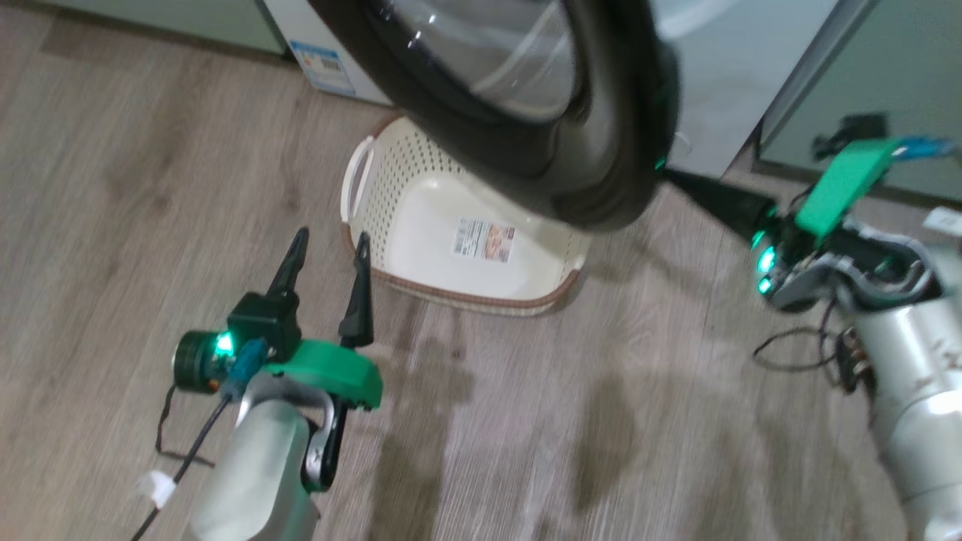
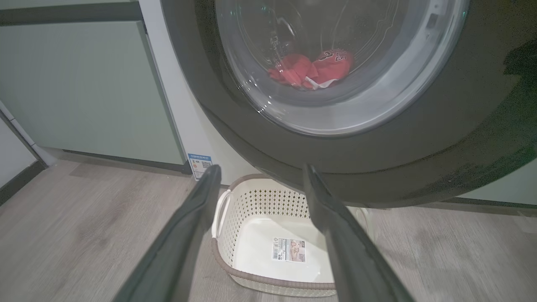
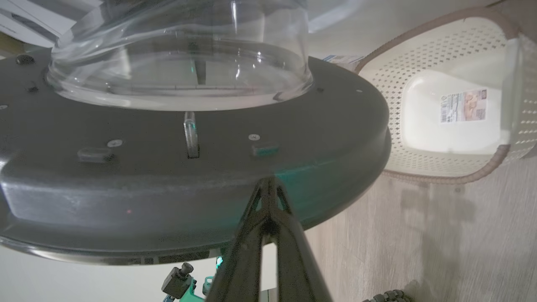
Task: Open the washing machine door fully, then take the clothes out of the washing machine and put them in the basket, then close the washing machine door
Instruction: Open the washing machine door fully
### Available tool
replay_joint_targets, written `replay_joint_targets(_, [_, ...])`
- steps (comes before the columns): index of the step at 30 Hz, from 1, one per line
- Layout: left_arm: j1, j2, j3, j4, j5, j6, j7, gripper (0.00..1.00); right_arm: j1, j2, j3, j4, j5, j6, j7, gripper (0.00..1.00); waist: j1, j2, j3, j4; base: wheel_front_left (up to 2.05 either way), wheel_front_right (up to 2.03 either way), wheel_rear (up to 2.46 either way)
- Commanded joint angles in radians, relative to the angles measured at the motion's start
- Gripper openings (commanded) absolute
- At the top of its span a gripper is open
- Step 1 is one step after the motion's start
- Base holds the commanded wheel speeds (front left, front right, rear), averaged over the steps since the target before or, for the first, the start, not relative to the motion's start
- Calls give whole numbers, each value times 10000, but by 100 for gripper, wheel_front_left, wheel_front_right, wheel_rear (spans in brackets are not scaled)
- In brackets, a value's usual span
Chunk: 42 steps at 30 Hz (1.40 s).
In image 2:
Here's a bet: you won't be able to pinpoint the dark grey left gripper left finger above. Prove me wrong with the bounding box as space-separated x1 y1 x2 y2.
112 165 222 302

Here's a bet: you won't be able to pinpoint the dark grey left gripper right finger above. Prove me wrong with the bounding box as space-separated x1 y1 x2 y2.
303 164 414 302

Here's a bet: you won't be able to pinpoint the black round washing machine door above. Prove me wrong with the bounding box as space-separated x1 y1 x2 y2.
162 0 537 208

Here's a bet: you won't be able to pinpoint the red jersey clothes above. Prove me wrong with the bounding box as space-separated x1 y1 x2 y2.
268 49 355 90

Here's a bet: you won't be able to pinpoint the cream perforated laundry basket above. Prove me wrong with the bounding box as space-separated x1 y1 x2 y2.
211 174 370 297

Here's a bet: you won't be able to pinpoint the white washing machine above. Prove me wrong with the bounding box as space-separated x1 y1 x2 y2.
138 0 537 208

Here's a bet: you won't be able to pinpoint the paper label with barcode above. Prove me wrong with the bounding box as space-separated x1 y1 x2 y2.
272 237 307 263

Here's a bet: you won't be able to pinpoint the blue energy sticker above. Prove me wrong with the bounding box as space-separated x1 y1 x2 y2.
188 154 213 181

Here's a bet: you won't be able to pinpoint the pale green cabinet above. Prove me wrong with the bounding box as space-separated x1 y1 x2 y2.
0 0 192 175
456 159 537 207

